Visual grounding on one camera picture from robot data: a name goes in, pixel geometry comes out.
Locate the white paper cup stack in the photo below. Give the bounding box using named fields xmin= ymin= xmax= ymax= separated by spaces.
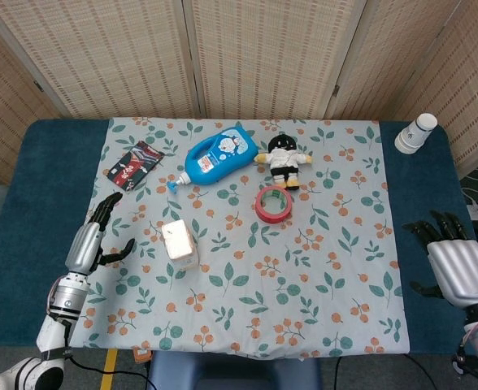
xmin=393 ymin=112 xmax=438 ymax=154

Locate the white rectangular box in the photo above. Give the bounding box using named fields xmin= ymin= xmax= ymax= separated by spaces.
xmin=160 ymin=219 xmax=200 ymax=272

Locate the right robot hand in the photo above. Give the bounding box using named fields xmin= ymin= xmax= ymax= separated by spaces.
xmin=401 ymin=210 xmax=478 ymax=310

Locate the bamboo folding screen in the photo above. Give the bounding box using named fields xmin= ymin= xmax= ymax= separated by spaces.
xmin=0 ymin=0 xmax=478 ymax=186

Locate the black and white plush doll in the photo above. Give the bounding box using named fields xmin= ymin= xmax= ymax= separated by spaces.
xmin=253 ymin=134 xmax=314 ymax=192

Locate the blue chair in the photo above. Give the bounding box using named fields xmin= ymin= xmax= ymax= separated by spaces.
xmin=146 ymin=349 xmax=324 ymax=390

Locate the red tape roll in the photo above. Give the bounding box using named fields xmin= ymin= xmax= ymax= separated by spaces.
xmin=254 ymin=185 xmax=294 ymax=225

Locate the black floor cable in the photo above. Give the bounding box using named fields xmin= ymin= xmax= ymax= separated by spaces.
xmin=335 ymin=353 xmax=440 ymax=390

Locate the blue pump bottle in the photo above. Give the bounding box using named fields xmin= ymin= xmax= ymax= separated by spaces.
xmin=155 ymin=126 xmax=260 ymax=195

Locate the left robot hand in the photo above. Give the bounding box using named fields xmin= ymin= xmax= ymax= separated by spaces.
xmin=65 ymin=192 xmax=137 ymax=275

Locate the teal table cover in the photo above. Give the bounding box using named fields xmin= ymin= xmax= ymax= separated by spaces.
xmin=0 ymin=117 xmax=478 ymax=358

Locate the dark red snack packet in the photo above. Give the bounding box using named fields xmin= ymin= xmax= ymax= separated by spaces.
xmin=106 ymin=140 xmax=166 ymax=193

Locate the floral tablecloth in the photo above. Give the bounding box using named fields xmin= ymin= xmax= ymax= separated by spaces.
xmin=52 ymin=116 xmax=411 ymax=359

